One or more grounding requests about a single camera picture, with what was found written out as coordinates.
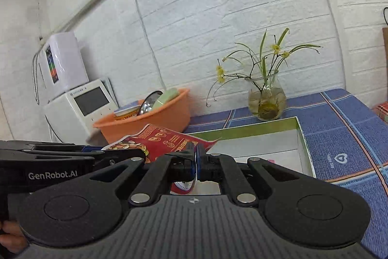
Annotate red snack packet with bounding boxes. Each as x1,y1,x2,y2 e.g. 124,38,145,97
104,124,219,195

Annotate person's left hand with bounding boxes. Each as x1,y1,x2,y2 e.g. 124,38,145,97
1,221,28,254

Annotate orange plastic basin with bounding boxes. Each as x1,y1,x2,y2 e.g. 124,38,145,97
93,88,191,143

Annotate white appliance with screen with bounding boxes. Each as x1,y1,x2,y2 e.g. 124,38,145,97
43,80,118,144

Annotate steel bowl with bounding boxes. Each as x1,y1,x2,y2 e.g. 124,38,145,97
137,90,163,116

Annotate green plate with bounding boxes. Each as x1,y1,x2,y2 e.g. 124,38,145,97
152,87,179,110

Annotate stacked ceramic bowls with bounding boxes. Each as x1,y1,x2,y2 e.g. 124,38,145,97
114,100,141,120

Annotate green cardboard box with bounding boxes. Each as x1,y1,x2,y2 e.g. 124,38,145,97
192,117,316,177

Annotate glass vase with flowers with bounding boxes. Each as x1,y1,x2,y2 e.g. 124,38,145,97
206,28,322,122

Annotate white water purifier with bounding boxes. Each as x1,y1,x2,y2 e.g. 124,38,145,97
32,32,89,104

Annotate blue plaid tablecloth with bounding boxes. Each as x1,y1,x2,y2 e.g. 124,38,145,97
181,88,388,259

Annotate red plaid cloth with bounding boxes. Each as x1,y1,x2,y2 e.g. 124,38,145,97
373,101,388,124

